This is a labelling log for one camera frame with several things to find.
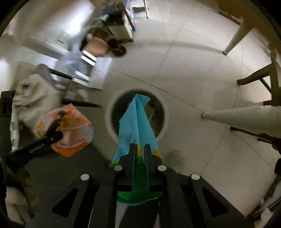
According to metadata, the white round trash bin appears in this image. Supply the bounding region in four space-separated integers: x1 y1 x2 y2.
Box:
105 86 169 143

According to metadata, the white table leg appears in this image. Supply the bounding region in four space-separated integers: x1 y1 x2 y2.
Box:
202 105 280 139
223 16 254 55

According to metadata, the beige cloth bag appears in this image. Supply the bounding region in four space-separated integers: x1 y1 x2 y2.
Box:
13 62 61 135

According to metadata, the blue green rice bag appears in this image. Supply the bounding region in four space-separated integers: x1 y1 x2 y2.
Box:
110 94 161 206

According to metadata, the orange plastic snack bag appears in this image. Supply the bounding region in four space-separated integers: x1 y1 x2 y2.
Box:
37 104 94 157

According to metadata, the far white table leg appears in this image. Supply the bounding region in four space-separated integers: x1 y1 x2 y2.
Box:
223 16 254 55

